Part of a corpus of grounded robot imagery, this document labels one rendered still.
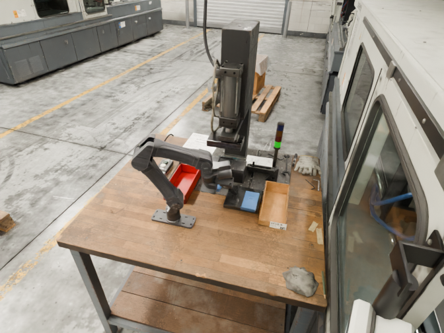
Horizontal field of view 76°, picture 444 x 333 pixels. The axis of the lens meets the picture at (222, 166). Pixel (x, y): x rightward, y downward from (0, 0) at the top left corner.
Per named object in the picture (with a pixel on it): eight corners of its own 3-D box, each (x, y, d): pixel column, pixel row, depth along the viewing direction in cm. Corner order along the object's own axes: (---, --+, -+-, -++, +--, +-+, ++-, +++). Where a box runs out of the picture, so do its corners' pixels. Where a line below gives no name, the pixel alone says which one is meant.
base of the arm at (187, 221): (155, 197, 133) (148, 207, 127) (195, 205, 129) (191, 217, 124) (156, 210, 137) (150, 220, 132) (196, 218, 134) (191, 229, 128)
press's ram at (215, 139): (205, 151, 149) (205, 97, 131) (218, 129, 169) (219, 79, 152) (239, 157, 145) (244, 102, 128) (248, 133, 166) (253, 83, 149)
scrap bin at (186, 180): (163, 199, 143) (162, 191, 140) (181, 171, 163) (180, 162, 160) (185, 204, 141) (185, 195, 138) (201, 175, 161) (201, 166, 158)
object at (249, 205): (240, 211, 136) (240, 207, 134) (246, 191, 148) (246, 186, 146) (254, 214, 134) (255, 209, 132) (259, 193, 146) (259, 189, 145)
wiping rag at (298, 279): (282, 265, 116) (281, 291, 105) (283, 259, 114) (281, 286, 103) (317, 272, 113) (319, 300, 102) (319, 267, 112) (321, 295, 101)
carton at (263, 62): (237, 78, 527) (239, 50, 498) (269, 84, 509) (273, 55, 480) (224, 90, 476) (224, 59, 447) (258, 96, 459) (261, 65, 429)
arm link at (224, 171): (230, 169, 126) (226, 147, 118) (232, 182, 119) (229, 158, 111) (204, 174, 125) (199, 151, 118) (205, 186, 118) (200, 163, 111)
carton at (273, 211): (258, 225, 132) (259, 213, 128) (264, 191, 152) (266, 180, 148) (285, 231, 130) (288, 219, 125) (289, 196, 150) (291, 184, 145)
